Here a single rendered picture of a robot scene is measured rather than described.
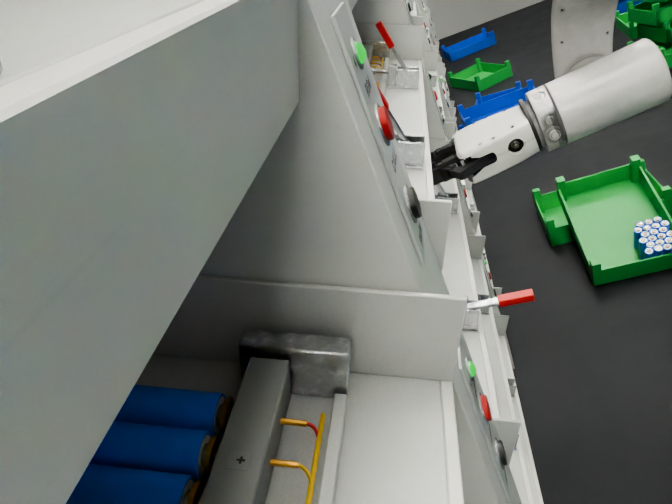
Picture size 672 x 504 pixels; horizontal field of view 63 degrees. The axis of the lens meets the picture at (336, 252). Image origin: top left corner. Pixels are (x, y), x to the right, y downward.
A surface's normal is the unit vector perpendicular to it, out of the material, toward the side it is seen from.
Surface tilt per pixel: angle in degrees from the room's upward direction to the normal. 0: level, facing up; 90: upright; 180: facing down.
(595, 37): 96
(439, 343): 90
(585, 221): 18
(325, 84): 90
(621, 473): 0
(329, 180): 90
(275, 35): 113
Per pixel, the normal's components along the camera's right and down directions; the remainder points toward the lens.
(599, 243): -0.38, -0.61
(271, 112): 0.99, 0.07
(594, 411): -0.37, -0.81
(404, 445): 0.02, -0.85
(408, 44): -0.11, 0.52
